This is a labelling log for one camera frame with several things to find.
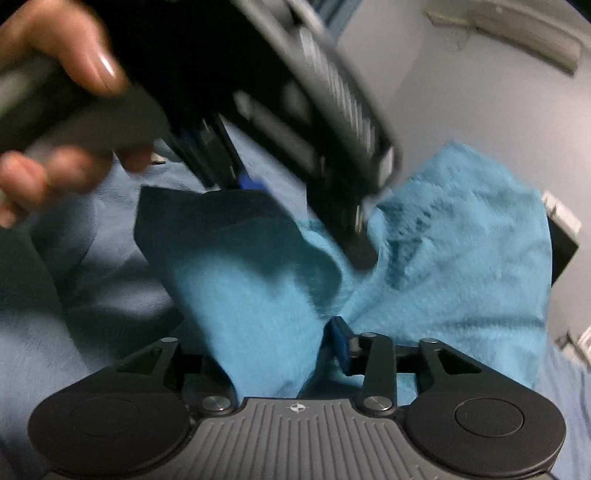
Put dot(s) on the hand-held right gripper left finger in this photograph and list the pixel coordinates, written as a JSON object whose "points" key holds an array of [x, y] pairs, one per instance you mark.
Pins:
{"points": [[165, 354]]}

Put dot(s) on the person's left hand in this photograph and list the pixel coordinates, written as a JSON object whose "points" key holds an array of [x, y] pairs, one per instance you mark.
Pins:
{"points": [[87, 55]]}

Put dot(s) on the white wall fixture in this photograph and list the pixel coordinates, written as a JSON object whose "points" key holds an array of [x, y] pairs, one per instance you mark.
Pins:
{"points": [[561, 212]]}

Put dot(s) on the white air conditioner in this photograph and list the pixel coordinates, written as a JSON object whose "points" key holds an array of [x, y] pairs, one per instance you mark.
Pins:
{"points": [[521, 32]]}

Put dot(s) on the light blue bed sheet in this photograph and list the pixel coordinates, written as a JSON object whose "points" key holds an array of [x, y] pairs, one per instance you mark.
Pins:
{"points": [[92, 323]]}

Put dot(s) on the teal blue garment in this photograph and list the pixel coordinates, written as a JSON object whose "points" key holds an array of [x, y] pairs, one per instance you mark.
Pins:
{"points": [[438, 258]]}

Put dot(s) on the black flat screen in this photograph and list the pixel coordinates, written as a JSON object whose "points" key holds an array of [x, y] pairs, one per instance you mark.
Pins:
{"points": [[561, 251]]}

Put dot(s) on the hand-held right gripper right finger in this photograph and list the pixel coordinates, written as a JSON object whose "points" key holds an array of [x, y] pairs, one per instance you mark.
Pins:
{"points": [[340, 344]]}

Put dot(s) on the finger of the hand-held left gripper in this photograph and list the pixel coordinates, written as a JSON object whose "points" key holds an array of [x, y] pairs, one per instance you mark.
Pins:
{"points": [[344, 221], [224, 152]]}

